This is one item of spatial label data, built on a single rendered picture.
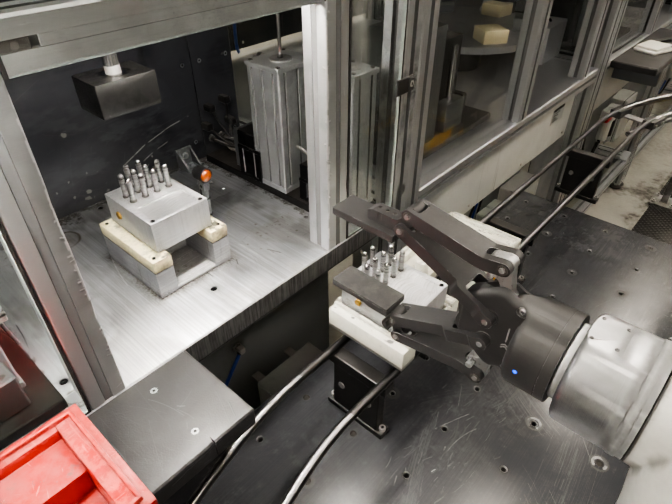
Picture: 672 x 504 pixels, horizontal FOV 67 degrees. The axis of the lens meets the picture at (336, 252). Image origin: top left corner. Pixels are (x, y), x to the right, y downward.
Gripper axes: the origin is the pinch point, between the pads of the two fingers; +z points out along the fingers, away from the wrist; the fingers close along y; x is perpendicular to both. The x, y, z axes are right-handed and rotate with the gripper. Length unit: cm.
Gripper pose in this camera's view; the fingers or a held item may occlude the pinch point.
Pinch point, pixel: (362, 251)
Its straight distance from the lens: 49.5
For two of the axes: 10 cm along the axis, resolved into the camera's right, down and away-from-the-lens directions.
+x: -6.7, 4.6, -5.9
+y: 0.0, -7.9, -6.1
